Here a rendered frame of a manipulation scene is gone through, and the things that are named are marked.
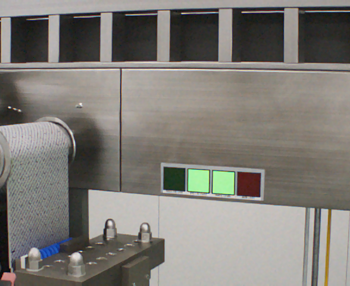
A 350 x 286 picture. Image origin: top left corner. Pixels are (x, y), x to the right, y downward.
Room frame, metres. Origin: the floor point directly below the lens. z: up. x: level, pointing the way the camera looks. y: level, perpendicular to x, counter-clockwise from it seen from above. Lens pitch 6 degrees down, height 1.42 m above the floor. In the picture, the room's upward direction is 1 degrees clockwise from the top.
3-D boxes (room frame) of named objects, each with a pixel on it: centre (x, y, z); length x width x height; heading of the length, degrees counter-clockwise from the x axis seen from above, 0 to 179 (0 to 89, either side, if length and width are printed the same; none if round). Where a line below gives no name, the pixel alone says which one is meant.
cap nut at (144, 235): (1.59, 0.07, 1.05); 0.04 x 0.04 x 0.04
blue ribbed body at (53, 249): (1.46, 0.28, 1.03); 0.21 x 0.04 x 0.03; 157
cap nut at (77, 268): (1.29, 0.20, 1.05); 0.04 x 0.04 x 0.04
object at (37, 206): (1.46, 0.30, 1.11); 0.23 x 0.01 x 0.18; 157
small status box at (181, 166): (1.52, -0.08, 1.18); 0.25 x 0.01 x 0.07; 67
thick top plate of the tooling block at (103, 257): (1.45, 0.18, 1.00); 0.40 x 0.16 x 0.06; 157
